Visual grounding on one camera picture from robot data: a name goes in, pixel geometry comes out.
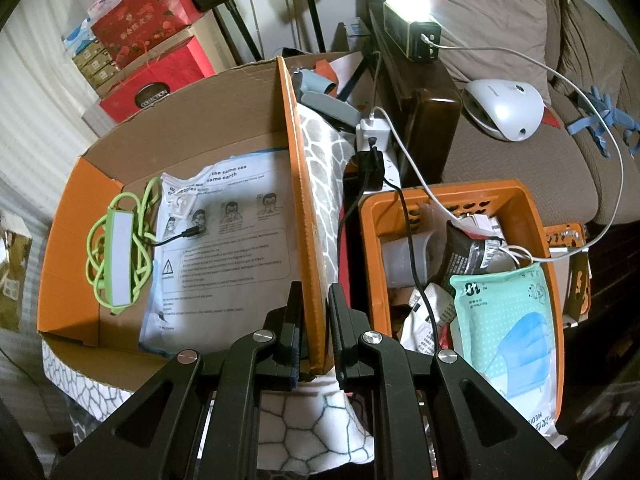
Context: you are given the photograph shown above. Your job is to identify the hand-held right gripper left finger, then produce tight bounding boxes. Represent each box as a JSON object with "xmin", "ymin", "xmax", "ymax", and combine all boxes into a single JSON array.
[{"xmin": 50, "ymin": 281, "xmax": 306, "ymax": 480}]

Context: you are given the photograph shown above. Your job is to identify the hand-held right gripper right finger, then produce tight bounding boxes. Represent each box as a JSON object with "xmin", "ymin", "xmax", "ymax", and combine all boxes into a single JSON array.
[{"xmin": 327, "ymin": 282, "xmax": 576, "ymax": 480}]

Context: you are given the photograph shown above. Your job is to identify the green corded power strip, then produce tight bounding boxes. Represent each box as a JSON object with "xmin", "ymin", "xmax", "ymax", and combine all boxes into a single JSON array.
[{"xmin": 86, "ymin": 177, "xmax": 163, "ymax": 316}]

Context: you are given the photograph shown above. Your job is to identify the orange-brown cardboard box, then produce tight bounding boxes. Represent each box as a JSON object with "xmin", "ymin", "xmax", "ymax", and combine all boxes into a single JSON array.
[{"xmin": 37, "ymin": 52, "xmax": 333, "ymax": 393}]

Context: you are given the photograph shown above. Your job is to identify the white paper cup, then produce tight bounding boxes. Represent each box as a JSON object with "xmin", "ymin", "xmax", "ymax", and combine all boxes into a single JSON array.
[{"xmin": 381, "ymin": 232, "xmax": 441, "ymax": 288}]

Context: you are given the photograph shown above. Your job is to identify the white printed sachet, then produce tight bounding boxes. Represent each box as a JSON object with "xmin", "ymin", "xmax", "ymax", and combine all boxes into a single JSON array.
[{"xmin": 400, "ymin": 282, "xmax": 456, "ymax": 356}]

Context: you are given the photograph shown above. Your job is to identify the white hexagon-patterned blanket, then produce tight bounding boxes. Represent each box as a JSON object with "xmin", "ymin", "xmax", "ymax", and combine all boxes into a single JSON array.
[{"xmin": 42, "ymin": 102, "xmax": 376, "ymax": 476}]

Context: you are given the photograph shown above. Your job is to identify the white printed mask packet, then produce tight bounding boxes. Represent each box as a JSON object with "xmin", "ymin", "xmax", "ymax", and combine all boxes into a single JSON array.
[{"xmin": 139, "ymin": 152, "xmax": 313, "ymax": 358}]

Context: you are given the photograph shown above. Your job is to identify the dark brown snack packet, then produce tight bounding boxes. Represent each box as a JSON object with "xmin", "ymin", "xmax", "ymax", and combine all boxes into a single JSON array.
[{"xmin": 437, "ymin": 220, "xmax": 503, "ymax": 286}]

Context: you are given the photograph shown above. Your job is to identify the black charger plug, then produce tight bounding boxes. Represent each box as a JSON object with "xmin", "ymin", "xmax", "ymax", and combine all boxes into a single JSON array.
[{"xmin": 356, "ymin": 149, "xmax": 385, "ymax": 186}]

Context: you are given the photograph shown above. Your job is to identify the white power strip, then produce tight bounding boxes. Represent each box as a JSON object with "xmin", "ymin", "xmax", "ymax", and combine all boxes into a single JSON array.
[{"xmin": 356, "ymin": 119, "xmax": 401, "ymax": 193}]

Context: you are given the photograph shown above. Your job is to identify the green packet of blue masks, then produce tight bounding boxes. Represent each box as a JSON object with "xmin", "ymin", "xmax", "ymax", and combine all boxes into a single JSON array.
[{"xmin": 447, "ymin": 262, "xmax": 568, "ymax": 448}]

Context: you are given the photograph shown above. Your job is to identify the white charger plug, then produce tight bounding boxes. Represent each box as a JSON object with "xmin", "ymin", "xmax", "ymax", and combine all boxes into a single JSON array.
[{"xmin": 359, "ymin": 117, "xmax": 392, "ymax": 145}]

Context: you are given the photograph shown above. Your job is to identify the grey plastic case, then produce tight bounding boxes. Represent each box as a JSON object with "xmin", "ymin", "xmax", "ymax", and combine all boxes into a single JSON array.
[{"xmin": 300, "ymin": 91, "xmax": 358, "ymax": 128}]

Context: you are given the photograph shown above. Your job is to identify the orange plastic basket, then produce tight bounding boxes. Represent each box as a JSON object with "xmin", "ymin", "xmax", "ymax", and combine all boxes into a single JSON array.
[{"xmin": 357, "ymin": 179, "xmax": 566, "ymax": 480}]

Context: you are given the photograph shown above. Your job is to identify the brown sofa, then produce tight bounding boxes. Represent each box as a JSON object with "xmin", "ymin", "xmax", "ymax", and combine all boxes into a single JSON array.
[{"xmin": 360, "ymin": 0, "xmax": 640, "ymax": 226}]

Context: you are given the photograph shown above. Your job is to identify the dark wooden armrest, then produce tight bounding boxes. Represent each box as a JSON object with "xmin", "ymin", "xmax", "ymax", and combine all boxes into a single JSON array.
[{"xmin": 370, "ymin": 2, "xmax": 462, "ymax": 186}]

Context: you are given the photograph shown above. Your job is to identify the blue hair dryer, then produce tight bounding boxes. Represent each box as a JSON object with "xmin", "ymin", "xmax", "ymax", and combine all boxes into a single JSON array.
[{"xmin": 295, "ymin": 67, "xmax": 337, "ymax": 96}]

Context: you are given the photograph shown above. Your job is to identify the small orange basket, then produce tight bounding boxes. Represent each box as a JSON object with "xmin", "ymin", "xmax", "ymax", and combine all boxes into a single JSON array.
[{"xmin": 542, "ymin": 222, "xmax": 591, "ymax": 328}]

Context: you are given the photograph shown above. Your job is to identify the white handheld vacuum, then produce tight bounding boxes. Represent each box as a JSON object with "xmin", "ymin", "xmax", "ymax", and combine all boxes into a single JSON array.
[{"xmin": 462, "ymin": 79, "xmax": 545, "ymax": 142}]

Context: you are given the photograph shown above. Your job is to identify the white and blue box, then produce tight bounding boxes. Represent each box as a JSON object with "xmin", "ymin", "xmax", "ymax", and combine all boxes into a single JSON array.
[{"xmin": 334, "ymin": 17, "xmax": 373, "ymax": 53}]

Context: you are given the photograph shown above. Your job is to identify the brown cardboard carton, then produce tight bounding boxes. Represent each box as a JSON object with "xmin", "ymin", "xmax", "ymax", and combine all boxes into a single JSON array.
[{"xmin": 0, "ymin": 210, "xmax": 33, "ymax": 333}]

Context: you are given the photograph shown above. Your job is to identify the portable lamp power bank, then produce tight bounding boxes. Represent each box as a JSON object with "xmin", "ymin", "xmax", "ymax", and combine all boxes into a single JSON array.
[{"xmin": 382, "ymin": 0, "xmax": 442, "ymax": 63}]

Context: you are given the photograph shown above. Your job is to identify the black tripod legs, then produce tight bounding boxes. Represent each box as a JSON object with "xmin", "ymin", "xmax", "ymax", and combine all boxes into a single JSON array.
[{"xmin": 215, "ymin": 0, "xmax": 263, "ymax": 63}]

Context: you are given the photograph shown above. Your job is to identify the black speaker stand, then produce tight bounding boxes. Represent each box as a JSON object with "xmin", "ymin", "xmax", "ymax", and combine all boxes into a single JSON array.
[{"xmin": 300, "ymin": 0, "xmax": 326, "ymax": 53}]

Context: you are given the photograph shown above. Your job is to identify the stack of beige boxes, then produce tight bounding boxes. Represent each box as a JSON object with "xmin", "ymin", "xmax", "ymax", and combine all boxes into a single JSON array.
[{"xmin": 71, "ymin": 35, "xmax": 121, "ymax": 93}]

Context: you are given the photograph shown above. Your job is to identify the large beige sofa cushion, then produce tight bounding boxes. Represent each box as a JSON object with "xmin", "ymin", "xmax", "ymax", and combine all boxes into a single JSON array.
[{"xmin": 405, "ymin": 0, "xmax": 548, "ymax": 106}]

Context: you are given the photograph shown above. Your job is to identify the white curtain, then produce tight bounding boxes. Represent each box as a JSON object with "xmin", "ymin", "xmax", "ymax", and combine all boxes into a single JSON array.
[{"xmin": 0, "ymin": 0, "xmax": 101, "ymax": 161}]

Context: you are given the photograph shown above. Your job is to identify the blue-white tissue pack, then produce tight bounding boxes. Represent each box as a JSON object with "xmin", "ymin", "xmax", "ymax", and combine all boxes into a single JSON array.
[{"xmin": 62, "ymin": 15, "xmax": 98, "ymax": 51}]

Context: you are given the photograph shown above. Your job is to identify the brown sofa cushion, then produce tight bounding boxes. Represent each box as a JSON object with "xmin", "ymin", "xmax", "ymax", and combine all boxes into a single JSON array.
[{"xmin": 547, "ymin": 0, "xmax": 640, "ymax": 116}]

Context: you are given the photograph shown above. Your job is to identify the thick black cable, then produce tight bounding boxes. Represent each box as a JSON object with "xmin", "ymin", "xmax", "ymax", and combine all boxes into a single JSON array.
[{"xmin": 392, "ymin": 185, "xmax": 441, "ymax": 356}]

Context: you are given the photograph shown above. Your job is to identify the short black usb cable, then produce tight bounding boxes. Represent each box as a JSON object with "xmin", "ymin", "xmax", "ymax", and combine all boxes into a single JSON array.
[{"xmin": 149, "ymin": 225, "xmax": 207, "ymax": 247}]

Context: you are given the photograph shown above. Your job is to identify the short white cable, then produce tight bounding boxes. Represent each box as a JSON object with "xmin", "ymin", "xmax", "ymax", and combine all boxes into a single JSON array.
[{"xmin": 370, "ymin": 105, "xmax": 531, "ymax": 266}]

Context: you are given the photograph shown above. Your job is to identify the long white cable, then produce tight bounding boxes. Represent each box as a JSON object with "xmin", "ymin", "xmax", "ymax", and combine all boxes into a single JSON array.
[{"xmin": 425, "ymin": 35, "xmax": 626, "ymax": 261}]

